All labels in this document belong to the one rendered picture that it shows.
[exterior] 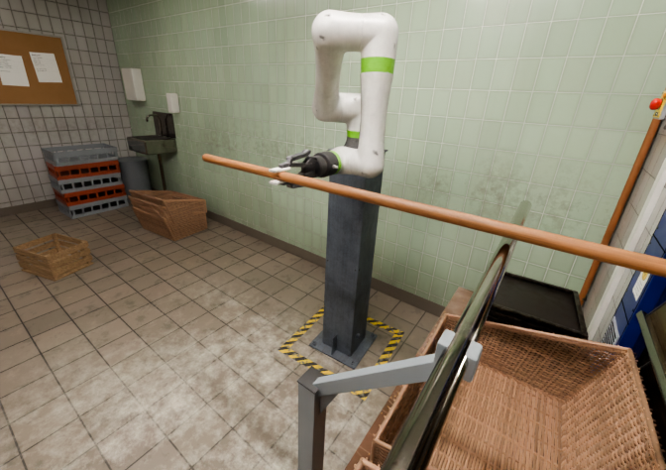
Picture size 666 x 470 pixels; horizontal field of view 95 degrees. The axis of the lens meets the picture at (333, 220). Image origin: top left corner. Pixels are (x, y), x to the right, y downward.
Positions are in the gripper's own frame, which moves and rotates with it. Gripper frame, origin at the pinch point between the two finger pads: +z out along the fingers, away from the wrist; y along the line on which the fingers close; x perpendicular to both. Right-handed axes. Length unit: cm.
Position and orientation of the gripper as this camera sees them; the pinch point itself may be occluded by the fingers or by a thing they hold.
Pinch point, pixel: (279, 175)
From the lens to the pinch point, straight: 98.5
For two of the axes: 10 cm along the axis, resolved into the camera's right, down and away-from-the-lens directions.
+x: -8.2, -2.5, 5.2
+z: -5.8, 2.9, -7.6
